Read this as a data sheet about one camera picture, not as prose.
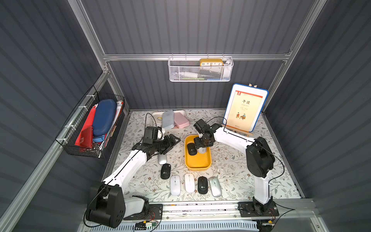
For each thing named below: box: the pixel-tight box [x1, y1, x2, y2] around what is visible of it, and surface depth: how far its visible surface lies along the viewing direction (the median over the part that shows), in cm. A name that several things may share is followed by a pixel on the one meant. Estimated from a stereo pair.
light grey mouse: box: [196, 146, 207, 154], surface depth 91 cm
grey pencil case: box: [161, 109, 175, 130], surface depth 110 cm
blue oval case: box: [92, 99, 118, 143], surface depth 75 cm
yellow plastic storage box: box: [184, 134, 212, 172], surface depth 95 cm
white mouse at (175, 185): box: [170, 174, 181, 197], surface depth 82 cm
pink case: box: [173, 112, 190, 129], surface depth 106 cm
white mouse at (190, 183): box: [184, 173, 196, 193], surface depth 82 cm
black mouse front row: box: [197, 175, 209, 195], surface depth 82 cm
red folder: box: [74, 106, 96, 150], surface depth 68 cm
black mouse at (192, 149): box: [186, 142, 198, 156], surface depth 96 cm
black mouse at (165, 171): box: [160, 163, 172, 180], surface depth 88 cm
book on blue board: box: [222, 83, 269, 133], surface depth 91 cm
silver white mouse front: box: [208, 176, 223, 198], surface depth 83 cm
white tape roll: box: [152, 111, 166, 128], surface depth 114 cm
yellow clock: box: [199, 58, 224, 67], surface depth 89 cm
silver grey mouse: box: [157, 153, 168, 165], surface depth 95 cm
